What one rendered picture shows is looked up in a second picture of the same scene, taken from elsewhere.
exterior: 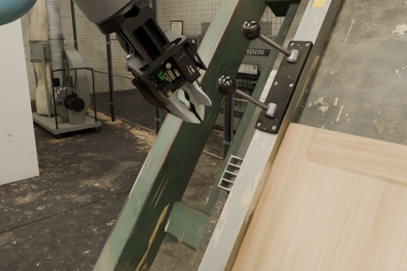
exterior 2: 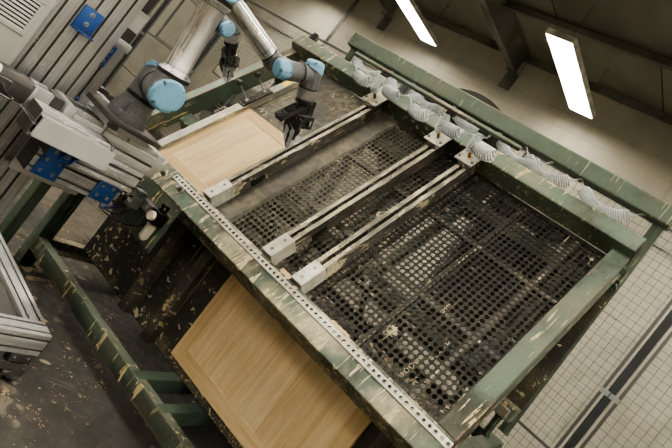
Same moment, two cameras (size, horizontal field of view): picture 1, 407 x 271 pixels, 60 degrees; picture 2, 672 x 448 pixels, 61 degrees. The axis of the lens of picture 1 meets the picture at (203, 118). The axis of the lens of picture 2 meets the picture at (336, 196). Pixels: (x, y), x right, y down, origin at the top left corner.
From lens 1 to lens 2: 250 cm
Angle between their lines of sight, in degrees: 18
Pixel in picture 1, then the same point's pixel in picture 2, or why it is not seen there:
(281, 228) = (226, 127)
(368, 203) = (253, 131)
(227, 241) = (208, 121)
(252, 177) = (227, 112)
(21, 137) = not seen: hidden behind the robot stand
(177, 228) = (186, 120)
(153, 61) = (230, 56)
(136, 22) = (233, 47)
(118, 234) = not seen: hidden behind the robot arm
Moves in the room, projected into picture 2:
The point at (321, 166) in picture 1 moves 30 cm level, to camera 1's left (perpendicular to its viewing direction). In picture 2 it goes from (248, 120) to (202, 84)
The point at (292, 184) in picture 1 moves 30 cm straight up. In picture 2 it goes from (237, 120) to (272, 75)
